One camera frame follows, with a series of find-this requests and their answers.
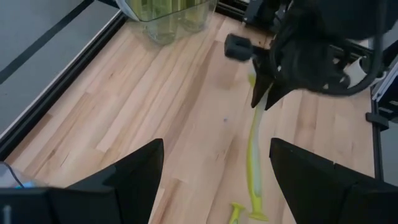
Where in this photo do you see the yellow-green dish brush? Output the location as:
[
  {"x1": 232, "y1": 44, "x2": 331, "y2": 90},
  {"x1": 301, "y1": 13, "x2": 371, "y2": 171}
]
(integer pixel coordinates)
[
  {"x1": 228, "y1": 201, "x2": 247, "y2": 224},
  {"x1": 245, "y1": 73, "x2": 270, "y2": 222}
]

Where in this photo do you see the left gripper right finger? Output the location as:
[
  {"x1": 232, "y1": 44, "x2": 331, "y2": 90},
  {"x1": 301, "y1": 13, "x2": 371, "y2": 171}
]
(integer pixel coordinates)
[{"x1": 269, "y1": 138, "x2": 398, "y2": 224}]

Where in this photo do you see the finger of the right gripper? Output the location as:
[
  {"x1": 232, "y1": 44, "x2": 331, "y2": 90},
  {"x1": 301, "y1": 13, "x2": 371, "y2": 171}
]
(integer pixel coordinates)
[
  {"x1": 250, "y1": 60, "x2": 274, "y2": 109},
  {"x1": 264, "y1": 84, "x2": 294, "y2": 111}
]

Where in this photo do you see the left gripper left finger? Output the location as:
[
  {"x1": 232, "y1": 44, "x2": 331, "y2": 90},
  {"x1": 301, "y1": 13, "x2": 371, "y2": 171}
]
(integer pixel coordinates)
[{"x1": 0, "y1": 138, "x2": 165, "y2": 224}]

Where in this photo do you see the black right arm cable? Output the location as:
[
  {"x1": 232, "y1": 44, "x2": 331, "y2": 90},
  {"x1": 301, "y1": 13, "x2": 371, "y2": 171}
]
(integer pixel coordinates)
[{"x1": 325, "y1": 0, "x2": 388, "y2": 96}]

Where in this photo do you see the clear yellow soap pump bottle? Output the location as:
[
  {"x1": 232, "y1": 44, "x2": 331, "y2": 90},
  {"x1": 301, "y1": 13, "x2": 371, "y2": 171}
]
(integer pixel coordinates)
[
  {"x1": 167, "y1": 0, "x2": 212, "y2": 21},
  {"x1": 124, "y1": 0, "x2": 169, "y2": 22}
]

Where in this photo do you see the clear straight-rim pantry bin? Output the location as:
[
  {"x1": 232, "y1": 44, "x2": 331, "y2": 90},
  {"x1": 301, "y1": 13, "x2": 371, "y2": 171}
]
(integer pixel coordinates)
[{"x1": 114, "y1": 0, "x2": 218, "y2": 45}]

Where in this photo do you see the silver aluminium extrusion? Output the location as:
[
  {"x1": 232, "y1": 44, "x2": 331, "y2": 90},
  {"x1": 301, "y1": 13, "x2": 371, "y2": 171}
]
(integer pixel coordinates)
[{"x1": 371, "y1": 58, "x2": 398, "y2": 103}]

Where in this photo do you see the clear sloped-rim pantry bin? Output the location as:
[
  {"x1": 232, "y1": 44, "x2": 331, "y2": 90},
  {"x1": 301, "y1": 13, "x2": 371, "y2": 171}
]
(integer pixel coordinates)
[{"x1": 0, "y1": 161, "x2": 47, "y2": 189}]

